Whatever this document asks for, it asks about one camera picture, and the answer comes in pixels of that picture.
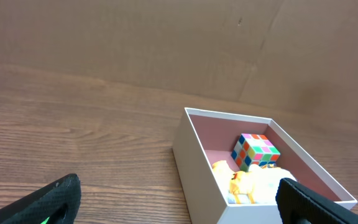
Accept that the white plush duck toy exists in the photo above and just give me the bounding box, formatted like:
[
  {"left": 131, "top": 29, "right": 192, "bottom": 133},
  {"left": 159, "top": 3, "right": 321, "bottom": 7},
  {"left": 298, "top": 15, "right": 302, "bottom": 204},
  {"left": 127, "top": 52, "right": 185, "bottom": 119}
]
[{"left": 212, "top": 161, "right": 296, "bottom": 204}]

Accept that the multicoloured puzzle cube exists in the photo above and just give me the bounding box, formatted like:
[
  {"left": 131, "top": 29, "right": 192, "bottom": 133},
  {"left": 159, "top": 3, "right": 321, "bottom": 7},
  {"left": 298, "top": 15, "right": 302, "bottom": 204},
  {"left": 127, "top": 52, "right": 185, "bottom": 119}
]
[{"left": 231, "top": 133, "right": 281, "bottom": 172}]

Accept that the green round wheel toy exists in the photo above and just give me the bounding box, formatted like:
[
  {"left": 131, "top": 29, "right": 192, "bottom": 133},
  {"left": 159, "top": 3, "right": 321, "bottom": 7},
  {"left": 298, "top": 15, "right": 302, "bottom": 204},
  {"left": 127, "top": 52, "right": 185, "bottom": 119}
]
[{"left": 40, "top": 217, "right": 50, "bottom": 224}]

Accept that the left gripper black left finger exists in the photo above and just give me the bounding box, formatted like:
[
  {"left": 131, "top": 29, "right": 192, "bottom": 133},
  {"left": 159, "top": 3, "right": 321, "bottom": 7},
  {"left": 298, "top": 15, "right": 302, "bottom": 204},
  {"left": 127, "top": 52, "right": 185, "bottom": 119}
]
[{"left": 0, "top": 174, "right": 81, "bottom": 224}]

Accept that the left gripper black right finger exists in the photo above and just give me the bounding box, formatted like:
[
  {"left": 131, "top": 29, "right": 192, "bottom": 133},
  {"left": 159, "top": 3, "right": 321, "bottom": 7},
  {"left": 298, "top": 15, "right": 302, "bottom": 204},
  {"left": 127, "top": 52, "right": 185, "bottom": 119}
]
[{"left": 275, "top": 178, "right": 358, "bottom": 224}]

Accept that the white box pink interior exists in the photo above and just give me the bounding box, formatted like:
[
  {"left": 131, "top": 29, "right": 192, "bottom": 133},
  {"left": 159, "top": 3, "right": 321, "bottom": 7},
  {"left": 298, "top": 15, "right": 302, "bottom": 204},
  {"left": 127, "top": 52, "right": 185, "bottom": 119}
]
[{"left": 173, "top": 108, "right": 357, "bottom": 223}]

